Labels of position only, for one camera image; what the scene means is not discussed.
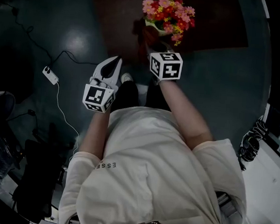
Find person's left forearm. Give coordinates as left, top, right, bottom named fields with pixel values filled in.
left=77, top=108, right=112, bottom=159

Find person's right forearm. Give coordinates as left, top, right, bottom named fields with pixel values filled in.
left=154, top=79, right=219, bottom=153

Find flower pot with pink flowers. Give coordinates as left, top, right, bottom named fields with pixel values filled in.
left=139, top=0, right=198, bottom=48

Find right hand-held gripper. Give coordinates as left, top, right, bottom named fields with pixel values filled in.
left=142, top=39, right=185, bottom=84

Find person's black trousers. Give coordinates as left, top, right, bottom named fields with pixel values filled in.
left=110, top=78, right=175, bottom=118

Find black floor cable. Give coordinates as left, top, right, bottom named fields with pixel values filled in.
left=0, top=1, right=103, bottom=73

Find white power cable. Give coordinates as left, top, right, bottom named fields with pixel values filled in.
left=49, top=83, right=86, bottom=163

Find person's white left shoe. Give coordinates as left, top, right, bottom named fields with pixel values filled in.
left=120, top=72, right=134, bottom=85

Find person in white shirt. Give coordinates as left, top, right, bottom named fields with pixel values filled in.
left=57, top=100, right=256, bottom=224

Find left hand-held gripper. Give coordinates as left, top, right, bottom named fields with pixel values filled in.
left=81, top=53, right=124, bottom=115

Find black and white patterned bag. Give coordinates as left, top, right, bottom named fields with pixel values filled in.
left=236, top=118, right=270, bottom=172

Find dark red wiping cloth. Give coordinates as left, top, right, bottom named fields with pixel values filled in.
left=138, top=25, right=163, bottom=63

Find dark brown wooden table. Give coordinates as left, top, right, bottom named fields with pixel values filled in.
left=83, top=0, right=253, bottom=75

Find black backpack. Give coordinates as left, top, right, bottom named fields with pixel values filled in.
left=11, top=120, right=79, bottom=224

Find grey harness strap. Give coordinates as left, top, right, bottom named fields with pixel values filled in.
left=215, top=191, right=242, bottom=219
left=68, top=214, right=84, bottom=224

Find white power strip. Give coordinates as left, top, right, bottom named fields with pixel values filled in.
left=41, top=66, right=61, bottom=86

